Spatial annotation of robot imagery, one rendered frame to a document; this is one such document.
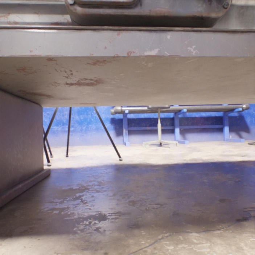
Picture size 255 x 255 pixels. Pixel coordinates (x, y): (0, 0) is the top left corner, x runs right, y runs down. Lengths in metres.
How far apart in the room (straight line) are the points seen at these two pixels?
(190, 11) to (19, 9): 0.50
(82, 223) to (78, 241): 0.09
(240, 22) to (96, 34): 0.51
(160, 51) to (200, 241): 0.42
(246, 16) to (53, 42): 0.62
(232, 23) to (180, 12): 0.30
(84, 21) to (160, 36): 0.19
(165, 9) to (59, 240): 0.57
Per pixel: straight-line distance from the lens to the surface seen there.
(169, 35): 0.51
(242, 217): 0.64
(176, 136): 3.91
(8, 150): 0.85
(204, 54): 0.52
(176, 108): 3.56
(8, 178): 0.87
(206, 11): 0.57
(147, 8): 0.53
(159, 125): 2.95
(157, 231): 0.52
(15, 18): 0.76
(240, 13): 0.84
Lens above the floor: 0.23
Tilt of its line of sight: 1 degrees up
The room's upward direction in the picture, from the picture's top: 2 degrees counter-clockwise
